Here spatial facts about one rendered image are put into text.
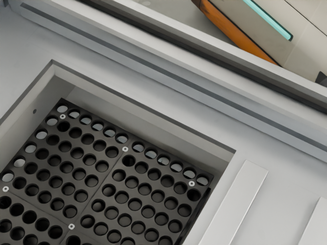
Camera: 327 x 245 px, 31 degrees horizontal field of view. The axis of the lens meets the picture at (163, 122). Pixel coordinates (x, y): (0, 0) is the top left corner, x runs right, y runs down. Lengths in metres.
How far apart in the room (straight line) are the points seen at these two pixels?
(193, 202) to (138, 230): 0.06
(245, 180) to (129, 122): 0.21
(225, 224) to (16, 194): 0.20
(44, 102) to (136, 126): 0.11
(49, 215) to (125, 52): 0.17
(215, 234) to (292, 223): 0.07
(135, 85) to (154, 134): 0.11
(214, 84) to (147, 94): 0.07
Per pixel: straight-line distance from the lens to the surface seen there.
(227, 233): 0.48
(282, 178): 0.52
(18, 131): 0.63
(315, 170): 0.53
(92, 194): 0.55
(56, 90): 0.65
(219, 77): 0.51
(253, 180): 0.50
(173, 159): 0.57
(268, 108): 0.51
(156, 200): 0.58
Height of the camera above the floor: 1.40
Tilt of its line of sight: 58 degrees down
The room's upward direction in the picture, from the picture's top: 4 degrees clockwise
